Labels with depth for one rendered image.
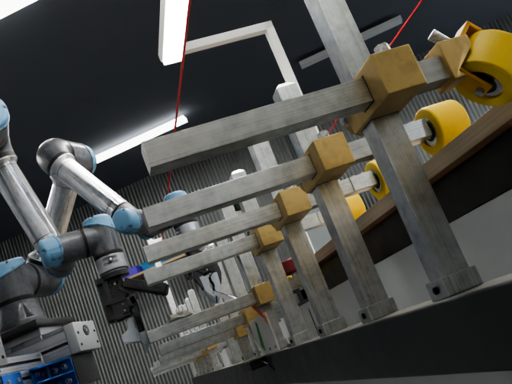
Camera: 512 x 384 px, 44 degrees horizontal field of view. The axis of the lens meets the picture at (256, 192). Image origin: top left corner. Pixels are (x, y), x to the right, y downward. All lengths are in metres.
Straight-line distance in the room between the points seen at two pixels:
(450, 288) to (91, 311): 8.70
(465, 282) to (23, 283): 1.62
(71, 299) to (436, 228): 8.84
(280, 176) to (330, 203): 0.10
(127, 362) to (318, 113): 8.51
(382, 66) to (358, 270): 0.37
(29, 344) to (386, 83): 1.59
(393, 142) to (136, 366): 8.42
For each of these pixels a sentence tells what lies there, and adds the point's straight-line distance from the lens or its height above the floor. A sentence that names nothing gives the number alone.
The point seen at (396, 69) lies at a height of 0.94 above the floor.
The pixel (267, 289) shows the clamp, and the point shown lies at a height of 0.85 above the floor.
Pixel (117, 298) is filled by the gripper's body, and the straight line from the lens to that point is 1.61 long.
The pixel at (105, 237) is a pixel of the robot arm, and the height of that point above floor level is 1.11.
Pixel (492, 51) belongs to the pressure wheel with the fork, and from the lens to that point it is 0.80.
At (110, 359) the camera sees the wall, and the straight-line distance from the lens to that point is 9.22.
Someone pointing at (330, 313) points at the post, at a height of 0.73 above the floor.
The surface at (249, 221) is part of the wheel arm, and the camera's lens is 1.17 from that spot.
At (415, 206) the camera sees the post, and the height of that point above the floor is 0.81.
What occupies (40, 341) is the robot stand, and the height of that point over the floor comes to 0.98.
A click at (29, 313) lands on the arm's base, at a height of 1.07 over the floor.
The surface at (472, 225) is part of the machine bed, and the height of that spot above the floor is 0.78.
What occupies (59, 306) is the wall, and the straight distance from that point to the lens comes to 9.55.
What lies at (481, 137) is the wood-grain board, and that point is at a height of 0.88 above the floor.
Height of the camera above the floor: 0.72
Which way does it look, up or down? 13 degrees up
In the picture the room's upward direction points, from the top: 22 degrees counter-clockwise
